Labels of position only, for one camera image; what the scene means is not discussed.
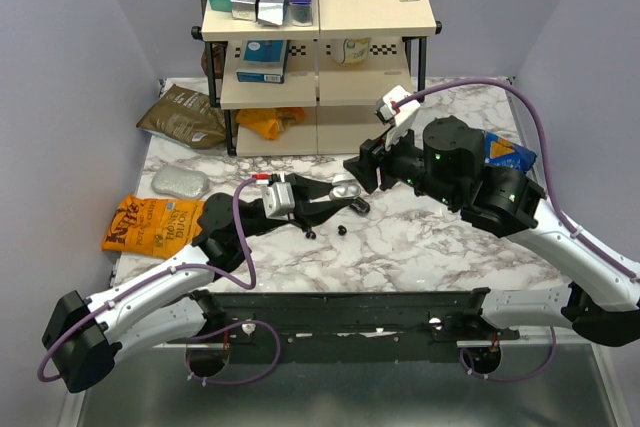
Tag black earbud charging case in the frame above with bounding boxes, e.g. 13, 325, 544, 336
350, 198, 371, 216

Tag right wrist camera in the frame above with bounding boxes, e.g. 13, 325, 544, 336
376, 85, 421, 151

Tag blue white box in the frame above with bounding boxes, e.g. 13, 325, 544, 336
236, 40, 289, 84

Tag white earbud charging case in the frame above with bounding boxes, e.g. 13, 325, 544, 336
329, 173, 362, 200

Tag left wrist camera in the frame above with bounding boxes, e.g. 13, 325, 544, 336
261, 182, 295, 219

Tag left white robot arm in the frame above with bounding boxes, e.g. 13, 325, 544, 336
37, 174, 362, 394

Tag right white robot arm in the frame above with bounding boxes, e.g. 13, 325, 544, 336
344, 116, 639, 347

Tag dark brown bag behind shelf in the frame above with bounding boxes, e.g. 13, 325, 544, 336
201, 43, 223, 79

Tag orange snack bag on shelf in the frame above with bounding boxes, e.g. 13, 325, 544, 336
236, 107, 306, 141

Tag orange Kettle chip bag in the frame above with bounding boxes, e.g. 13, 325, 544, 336
101, 194, 204, 260

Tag blue Doritos chip bag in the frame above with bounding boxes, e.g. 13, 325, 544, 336
484, 131, 537, 173

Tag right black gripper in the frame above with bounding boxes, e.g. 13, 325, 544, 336
341, 116, 460, 209

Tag beige three-tier shelf rack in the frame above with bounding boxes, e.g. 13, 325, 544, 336
191, 0, 441, 157

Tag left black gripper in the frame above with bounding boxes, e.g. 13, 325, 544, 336
236, 173, 354, 242

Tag brown snack bag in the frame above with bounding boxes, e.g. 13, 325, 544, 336
136, 85, 226, 150

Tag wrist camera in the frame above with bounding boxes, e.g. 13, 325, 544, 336
376, 85, 421, 151
261, 182, 295, 219

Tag silver glitter pouch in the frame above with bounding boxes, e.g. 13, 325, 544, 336
151, 166, 210, 200

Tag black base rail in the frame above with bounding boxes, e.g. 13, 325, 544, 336
185, 288, 519, 371

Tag white yellow cup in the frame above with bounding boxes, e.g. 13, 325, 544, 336
330, 37, 371, 66

